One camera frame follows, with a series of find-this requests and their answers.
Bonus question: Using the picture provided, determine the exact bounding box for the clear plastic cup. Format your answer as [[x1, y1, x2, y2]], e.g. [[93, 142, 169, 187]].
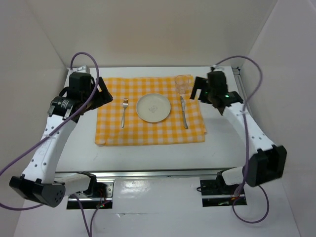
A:
[[174, 75, 190, 94]]

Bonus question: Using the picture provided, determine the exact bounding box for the silver fork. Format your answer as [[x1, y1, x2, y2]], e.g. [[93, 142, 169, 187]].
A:
[[121, 98, 128, 129]]

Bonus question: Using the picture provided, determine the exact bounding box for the black handled table knife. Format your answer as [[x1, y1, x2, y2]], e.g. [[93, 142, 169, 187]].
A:
[[180, 96, 188, 129]]

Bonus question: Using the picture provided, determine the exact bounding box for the yellow white checkered cloth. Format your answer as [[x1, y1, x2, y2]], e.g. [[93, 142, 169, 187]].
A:
[[95, 77, 207, 146]]

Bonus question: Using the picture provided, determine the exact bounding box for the cream round plate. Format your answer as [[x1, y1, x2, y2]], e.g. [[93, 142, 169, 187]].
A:
[[136, 93, 171, 123]]

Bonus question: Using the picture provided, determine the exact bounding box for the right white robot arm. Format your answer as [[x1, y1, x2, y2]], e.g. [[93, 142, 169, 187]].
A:
[[190, 71, 287, 194]]

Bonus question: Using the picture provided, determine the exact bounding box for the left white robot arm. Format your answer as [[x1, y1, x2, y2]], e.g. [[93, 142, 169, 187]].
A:
[[9, 72, 113, 207]]

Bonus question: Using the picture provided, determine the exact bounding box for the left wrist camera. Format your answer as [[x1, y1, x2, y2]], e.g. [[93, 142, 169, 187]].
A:
[[71, 65, 90, 74]]

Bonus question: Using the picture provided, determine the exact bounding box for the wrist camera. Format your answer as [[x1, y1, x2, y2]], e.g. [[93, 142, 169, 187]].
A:
[[71, 65, 90, 74], [210, 65, 225, 72]]

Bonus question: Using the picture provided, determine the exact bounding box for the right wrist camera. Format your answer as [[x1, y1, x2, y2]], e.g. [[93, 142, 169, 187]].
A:
[[210, 65, 225, 72]]

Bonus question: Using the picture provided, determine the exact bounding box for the right side aluminium rail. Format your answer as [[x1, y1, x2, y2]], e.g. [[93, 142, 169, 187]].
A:
[[232, 67, 246, 102]]

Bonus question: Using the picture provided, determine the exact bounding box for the aluminium rail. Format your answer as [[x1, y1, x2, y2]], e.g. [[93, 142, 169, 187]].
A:
[[54, 168, 237, 181], [232, 67, 246, 102]]

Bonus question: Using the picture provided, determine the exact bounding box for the front aluminium rail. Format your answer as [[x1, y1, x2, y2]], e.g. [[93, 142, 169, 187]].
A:
[[54, 168, 237, 181]]

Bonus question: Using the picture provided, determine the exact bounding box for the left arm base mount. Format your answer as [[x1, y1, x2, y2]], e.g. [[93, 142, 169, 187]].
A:
[[63, 172, 114, 210]]

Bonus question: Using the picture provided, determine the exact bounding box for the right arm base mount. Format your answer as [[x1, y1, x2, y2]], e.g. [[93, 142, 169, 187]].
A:
[[196, 180, 247, 207]]

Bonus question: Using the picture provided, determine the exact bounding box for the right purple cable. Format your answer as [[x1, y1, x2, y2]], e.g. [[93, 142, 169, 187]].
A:
[[212, 55, 270, 224]]

